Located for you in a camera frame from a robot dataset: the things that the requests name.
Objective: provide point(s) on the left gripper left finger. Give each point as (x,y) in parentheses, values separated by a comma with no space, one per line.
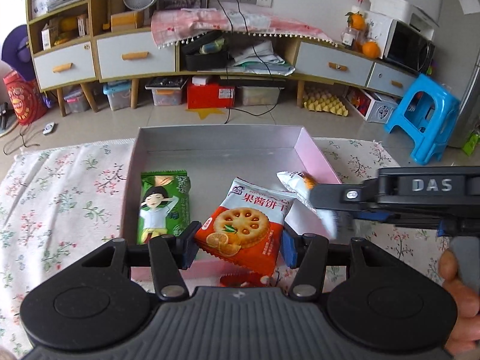
(169,255)

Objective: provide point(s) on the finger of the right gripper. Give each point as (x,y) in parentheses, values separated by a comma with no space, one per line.
(344,197)

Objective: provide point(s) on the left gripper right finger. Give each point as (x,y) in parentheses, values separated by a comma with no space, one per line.
(307,254)

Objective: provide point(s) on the white snack packet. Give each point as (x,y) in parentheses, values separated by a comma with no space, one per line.
(302,183)

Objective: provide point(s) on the green cartoon girl snack packet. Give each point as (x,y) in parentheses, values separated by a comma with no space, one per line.
(165,204)

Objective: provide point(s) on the orange fruit biscuit packet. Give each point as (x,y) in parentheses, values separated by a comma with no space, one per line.
(246,228)

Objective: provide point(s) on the person's right hand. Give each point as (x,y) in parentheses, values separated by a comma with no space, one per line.
(464,337)

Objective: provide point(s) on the blue plastic stool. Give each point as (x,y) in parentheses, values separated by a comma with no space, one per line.
(427,113)

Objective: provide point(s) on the white patterned box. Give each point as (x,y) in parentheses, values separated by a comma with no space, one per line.
(373,107)

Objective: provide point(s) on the yellow egg tray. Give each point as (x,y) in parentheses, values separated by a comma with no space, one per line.
(321,100)

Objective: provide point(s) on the pink cardboard box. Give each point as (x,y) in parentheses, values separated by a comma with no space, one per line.
(213,156)

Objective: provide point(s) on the floral tablecloth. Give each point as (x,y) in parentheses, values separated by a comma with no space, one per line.
(57,205)

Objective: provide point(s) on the lower orange fruit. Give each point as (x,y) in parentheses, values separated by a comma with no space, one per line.
(371,50)

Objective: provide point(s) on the orange fruit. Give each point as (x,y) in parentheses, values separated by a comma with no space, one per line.
(371,50)
(356,21)

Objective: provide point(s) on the black microwave oven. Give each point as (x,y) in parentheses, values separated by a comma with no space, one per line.
(399,43)

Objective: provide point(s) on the red box under cabinet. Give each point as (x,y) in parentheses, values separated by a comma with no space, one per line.
(211,95)

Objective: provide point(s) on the clear storage bin blue lid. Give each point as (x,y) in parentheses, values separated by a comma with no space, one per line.
(118,94)

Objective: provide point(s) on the upper orange fruit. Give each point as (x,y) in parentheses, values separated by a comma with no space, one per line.
(356,21)

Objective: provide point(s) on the red festive gift bag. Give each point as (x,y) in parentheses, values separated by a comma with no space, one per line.
(25,97)

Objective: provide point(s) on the pink cloth cover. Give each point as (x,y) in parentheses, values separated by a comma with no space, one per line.
(170,27)

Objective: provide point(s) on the wooden TV cabinet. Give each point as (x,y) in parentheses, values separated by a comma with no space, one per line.
(131,54)

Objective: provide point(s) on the purple hat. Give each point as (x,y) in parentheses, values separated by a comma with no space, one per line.
(16,53)

